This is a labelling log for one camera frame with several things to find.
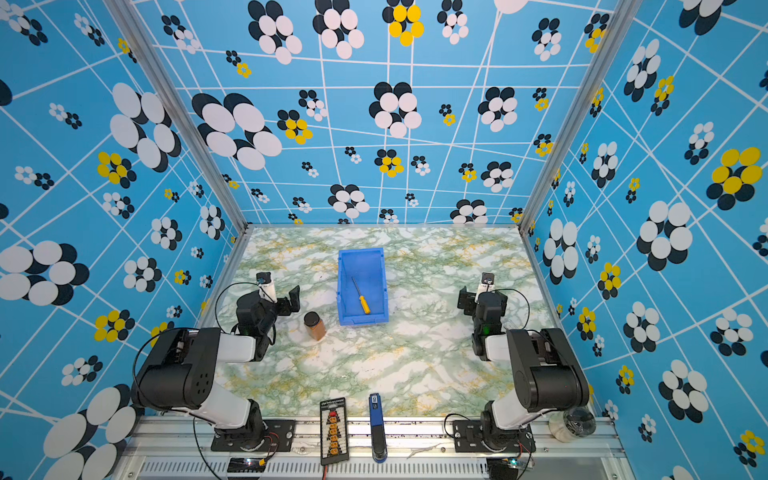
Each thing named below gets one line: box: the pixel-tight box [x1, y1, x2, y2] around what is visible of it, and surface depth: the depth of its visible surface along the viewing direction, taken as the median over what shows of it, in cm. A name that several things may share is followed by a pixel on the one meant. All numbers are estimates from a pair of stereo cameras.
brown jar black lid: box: [304, 311, 327, 341], surface depth 86 cm
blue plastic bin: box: [336, 248, 389, 326], surface depth 102 cm
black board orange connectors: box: [320, 397, 349, 466], surface depth 75 cm
